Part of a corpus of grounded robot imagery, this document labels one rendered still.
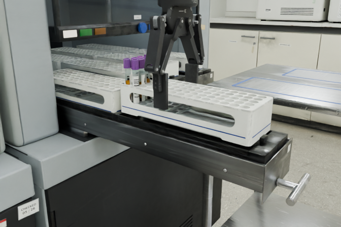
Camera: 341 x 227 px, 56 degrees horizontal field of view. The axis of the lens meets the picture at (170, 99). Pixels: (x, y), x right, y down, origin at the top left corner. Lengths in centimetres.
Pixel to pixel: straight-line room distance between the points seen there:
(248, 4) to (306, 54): 110
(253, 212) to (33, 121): 89
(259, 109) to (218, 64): 269
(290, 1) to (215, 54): 83
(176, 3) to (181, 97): 17
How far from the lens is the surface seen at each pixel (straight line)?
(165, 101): 60
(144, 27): 95
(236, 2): 381
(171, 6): 60
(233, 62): 316
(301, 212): 140
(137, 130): 66
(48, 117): 82
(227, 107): 54
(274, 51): 299
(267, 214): 135
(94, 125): 76
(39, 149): 79
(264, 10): 302
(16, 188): 72
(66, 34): 79
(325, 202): 204
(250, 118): 53
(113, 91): 71
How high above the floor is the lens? 105
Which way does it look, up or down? 16 degrees down
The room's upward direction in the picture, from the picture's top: straight up
